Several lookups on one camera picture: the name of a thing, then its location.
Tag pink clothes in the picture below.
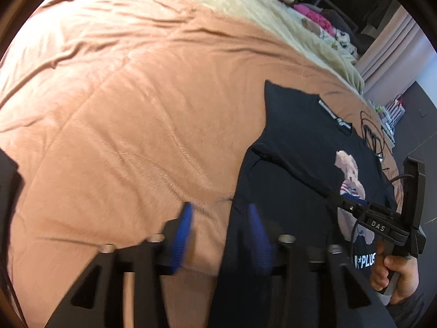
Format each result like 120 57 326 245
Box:
293 3 337 37

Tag person's right hand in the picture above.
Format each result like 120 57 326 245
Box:
370 240 421 305

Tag white black patterned cloth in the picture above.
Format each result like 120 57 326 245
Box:
332 28 359 63

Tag white rack with bags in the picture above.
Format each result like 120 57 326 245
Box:
371 93 408 145

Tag cream bed sheet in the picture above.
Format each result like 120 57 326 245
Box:
153 0 365 93

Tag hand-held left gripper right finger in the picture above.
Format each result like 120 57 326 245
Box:
247 203 397 328

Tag black coiled cable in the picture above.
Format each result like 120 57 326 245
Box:
360 109 387 160

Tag small brown plush toy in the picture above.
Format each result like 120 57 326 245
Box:
301 17 322 34

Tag person's right forearm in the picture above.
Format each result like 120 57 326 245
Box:
385 280 431 328

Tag black bear print t-shirt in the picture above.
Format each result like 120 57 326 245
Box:
204 80 399 328

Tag pale pink curtain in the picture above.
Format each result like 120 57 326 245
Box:
354 3 428 93

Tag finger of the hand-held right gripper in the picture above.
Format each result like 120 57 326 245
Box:
321 191 370 217

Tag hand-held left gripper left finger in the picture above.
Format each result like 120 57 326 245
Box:
45 202 195 328

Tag orange-brown blanket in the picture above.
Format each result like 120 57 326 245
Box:
0 0 401 328

